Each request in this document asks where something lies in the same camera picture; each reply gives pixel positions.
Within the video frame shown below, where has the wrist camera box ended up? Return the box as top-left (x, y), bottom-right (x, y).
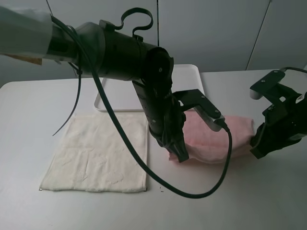
top-left (173, 89), bottom-right (229, 132)
top-left (249, 70), bottom-right (285, 100)

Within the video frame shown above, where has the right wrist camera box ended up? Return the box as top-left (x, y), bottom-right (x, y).
top-left (249, 70), bottom-right (285, 100)

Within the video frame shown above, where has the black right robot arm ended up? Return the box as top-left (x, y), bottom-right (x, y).
top-left (250, 83), bottom-right (307, 159)

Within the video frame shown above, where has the black zip tie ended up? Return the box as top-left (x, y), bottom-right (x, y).
top-left (53, 70), bottom-right (82, 136)

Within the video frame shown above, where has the white plastic tray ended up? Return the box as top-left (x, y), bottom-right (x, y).
top-left (101, 64), bottom-right (204, 112)

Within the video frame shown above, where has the pink towel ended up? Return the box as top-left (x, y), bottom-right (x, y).
top-left (183, 111), bottom-right (254, 164)

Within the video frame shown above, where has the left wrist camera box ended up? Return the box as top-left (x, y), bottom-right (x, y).
top-left (173, 89), bottom-right (229, 132)

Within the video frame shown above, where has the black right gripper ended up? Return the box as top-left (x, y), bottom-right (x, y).
top-left (250, 84), bottom-right (307, 159)

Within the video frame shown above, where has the white towel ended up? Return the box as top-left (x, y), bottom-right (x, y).
top-left (40, 113), bottom-right (147, 193)

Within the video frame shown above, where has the black left camera cable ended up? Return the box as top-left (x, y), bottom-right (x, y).
top-left (50, 14), bottom-right (233, 199)

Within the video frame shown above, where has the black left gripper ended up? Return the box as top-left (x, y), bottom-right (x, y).
top-left (133, 81), bottom-right (189, 162)

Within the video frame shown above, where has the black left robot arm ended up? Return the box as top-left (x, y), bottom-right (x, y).
top-left (0, 6), bottom-right (189, 162)

